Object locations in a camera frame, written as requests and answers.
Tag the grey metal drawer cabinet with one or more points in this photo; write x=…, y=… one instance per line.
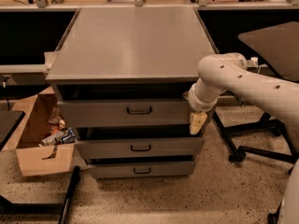
x=129, y=34

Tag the grey bottom drawer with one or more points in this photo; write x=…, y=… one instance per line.
x=142, y=169

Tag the black table leg frame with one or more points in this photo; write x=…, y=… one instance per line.
x=60, y=209

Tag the open cardboard box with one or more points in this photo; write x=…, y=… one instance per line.
x=33, y=159

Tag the grey middle drawer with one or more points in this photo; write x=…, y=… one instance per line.
x=131, y=148

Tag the black office chair base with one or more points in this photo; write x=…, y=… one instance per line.
x=249, y=140

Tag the grey top drawer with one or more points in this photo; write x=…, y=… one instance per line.
x=128, y=112

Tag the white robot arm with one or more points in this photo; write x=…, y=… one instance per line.
x=279, y=98

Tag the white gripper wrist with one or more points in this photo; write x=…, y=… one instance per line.
x=199, y=103

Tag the black table left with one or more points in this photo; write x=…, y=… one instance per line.
x=9, y=121

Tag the grey workbench rail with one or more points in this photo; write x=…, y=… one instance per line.
x=70, y=72

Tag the black side table right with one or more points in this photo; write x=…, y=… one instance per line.
x=279, y=46

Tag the trash items in box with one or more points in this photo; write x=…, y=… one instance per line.
x=59, y=132

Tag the grey drawer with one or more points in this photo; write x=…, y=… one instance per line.
x=131, y=148
x=128, y=112
x=142, y=169

